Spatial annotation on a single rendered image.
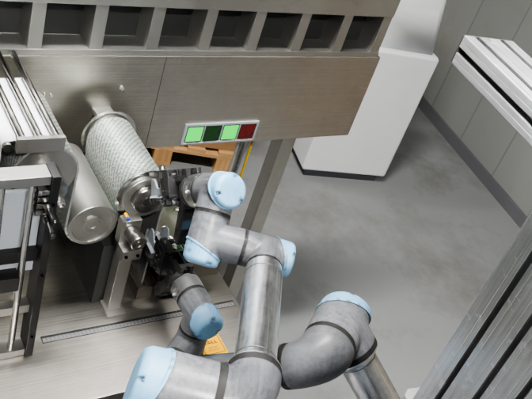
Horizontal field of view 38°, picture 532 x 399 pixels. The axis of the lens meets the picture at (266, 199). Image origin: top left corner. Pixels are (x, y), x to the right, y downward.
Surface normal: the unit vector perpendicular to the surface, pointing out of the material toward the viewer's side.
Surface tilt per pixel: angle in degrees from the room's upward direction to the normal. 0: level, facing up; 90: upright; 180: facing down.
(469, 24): 90
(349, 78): 90
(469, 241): 0
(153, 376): 27
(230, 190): 50
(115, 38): 0
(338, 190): 0
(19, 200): 90
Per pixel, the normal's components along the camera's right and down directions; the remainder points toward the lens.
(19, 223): 0.47, 0.63
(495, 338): -0.90, 0.00
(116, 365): 0.28, -0.77
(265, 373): 0.57, -0.65
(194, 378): 0.25, -0.54
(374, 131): 0.25, 0.64
